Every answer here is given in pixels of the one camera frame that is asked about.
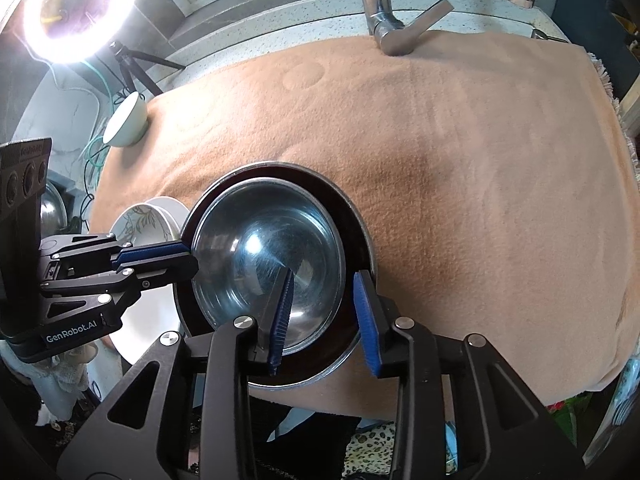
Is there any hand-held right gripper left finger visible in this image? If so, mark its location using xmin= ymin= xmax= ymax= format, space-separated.
xmin=70 ymin=267 xmax=296 ymax=480

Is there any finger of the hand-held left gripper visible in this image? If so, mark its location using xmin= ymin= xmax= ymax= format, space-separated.
xmin=40 ymin=256 xmax=199 ymax=328
xmin=40 ymin=232 xmax=193 ymax=273

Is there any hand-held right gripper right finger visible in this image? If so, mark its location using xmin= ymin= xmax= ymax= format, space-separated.
xmin=352 ymin=270 xmax=586 ymax=480

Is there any large steel bowl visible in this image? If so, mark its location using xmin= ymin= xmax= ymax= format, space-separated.
xmin=172 ymin=161 xmax=378 ymax=391

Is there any small steel bowl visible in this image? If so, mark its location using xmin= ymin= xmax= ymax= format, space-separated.
xmin=191 ymin=191 xmax=347 ymax=352

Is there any white leaf-pattern plate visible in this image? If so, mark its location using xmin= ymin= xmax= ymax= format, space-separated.
xmin=106 ymin=196 xmax=193 ymax=367

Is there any shiny steel basin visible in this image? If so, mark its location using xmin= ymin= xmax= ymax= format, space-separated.
xmin=40 ymin=180 xmax=68 ymax=233

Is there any leopard-print cloth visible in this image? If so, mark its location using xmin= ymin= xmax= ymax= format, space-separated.
xmin=345 ymin=420 xmax=451 ymax=480

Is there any white bowl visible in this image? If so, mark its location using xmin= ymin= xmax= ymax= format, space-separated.
xmin=102 ymin=92 xmax=149 ymax=148

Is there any brown cloth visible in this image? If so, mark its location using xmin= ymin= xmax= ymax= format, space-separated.
xmin=87 ymin=30 xmax=640 ymax=418

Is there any black tripod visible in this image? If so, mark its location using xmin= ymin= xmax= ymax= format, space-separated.
xmin=107 ymin=40 xmax=187 ymax=98

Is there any steel faucet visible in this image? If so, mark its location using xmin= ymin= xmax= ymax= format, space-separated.
xmin=359 ymin=0 xmax=455 ymax=57

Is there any teal cable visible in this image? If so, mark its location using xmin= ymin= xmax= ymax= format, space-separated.
xmin=82 ymin=60 xmax=126 ymax=201

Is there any ring light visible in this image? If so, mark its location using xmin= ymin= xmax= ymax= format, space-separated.
xmin=17 ymin=0 xmax=143 ymax=66

